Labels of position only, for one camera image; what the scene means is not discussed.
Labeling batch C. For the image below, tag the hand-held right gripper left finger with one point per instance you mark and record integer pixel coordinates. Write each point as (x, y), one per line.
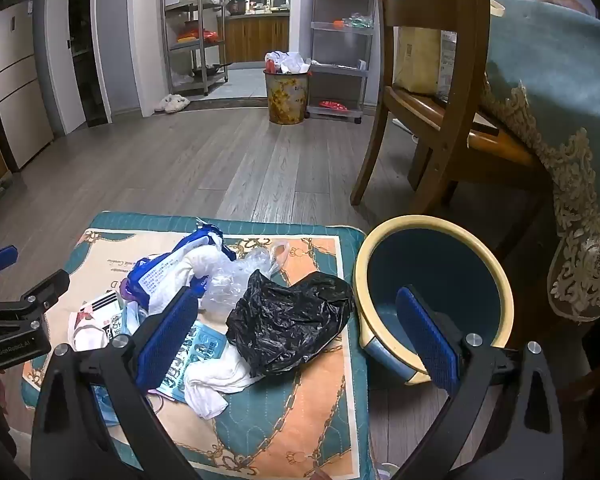
(167, 340)

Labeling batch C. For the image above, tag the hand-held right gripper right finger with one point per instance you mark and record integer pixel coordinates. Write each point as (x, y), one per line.
(430, 340)

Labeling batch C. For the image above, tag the light blue printed packet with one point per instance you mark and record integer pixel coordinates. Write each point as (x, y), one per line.
(202, 345)

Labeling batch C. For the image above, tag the white packaging with barcode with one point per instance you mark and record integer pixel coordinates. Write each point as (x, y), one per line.
(95, 312)

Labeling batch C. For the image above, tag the white cloth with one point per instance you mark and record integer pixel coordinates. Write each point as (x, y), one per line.
(210, 385)

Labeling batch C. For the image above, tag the purple plastic wrapper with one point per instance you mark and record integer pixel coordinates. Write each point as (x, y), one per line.
(127, 290)

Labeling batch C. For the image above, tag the blue and white wipes packet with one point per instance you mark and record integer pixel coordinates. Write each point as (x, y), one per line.
(160, 275)

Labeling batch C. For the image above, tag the blue bin with yellow rim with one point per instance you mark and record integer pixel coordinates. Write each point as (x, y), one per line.
(430, 260)

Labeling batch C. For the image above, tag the clear plastic bag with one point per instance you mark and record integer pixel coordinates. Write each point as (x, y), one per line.
(230, 285)

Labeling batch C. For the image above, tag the black plastic bag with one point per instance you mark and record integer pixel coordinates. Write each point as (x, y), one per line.
(290, 320)

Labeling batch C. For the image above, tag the floral patterned trash can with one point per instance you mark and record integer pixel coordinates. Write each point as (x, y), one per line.
(285, 97)

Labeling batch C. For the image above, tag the teal and orange printed mat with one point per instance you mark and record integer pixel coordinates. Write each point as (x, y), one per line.
(280, 435)

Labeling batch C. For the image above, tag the white refrigerator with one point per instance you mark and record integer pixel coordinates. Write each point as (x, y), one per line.
(20, 85)

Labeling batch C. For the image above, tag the white fluffy slipper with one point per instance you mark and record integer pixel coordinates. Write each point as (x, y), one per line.
(162, 105)
(180, 101)

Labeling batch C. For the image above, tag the red packet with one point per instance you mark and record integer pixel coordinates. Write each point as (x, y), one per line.
(336, 106)

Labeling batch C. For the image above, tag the teal tablecloth with beige trim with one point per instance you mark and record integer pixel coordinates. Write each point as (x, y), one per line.
(545, 85)

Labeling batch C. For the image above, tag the wooden chair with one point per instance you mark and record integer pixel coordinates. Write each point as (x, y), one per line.
(460, 60)

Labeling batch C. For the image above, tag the brown paper bag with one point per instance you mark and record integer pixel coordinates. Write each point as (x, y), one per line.
(420, 50)

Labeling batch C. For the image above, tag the red and orange bag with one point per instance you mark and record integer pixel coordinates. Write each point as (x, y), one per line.
(197, 36)

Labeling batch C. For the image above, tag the steel shelf rack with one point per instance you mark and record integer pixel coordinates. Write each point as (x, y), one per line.
(195, 25)

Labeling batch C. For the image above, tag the grey storage trolley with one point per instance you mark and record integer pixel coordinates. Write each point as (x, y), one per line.
(337, 45)

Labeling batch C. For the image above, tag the wooden kitchen cabinet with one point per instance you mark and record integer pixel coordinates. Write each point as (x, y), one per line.
(257, 37)

